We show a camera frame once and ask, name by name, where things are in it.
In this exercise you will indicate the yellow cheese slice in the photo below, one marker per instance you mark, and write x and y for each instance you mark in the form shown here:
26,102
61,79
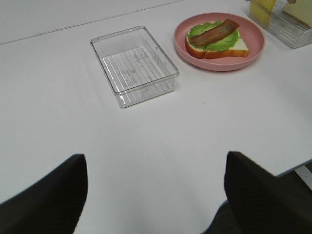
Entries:
260,10

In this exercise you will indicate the clear plastic tray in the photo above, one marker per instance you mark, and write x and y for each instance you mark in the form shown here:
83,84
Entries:
135,65
287,28

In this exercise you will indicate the green lettuce leaf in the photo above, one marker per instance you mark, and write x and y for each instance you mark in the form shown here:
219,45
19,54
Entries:
221,45

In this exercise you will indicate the clear left plastic tray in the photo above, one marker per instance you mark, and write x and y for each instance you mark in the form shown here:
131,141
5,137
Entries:
135,65

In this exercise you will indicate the bacon strip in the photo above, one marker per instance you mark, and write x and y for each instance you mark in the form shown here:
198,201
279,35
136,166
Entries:
216,34

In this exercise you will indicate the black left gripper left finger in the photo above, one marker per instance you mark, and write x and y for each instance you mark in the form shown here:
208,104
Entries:
53,205

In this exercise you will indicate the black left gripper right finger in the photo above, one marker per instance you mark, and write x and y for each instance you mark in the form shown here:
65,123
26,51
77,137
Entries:
261,203

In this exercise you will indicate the pink round plate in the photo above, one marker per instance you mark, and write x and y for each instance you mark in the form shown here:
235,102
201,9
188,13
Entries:
250,32

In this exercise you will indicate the clear right plastic tray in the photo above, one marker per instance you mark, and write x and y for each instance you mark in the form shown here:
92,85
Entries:
287,28

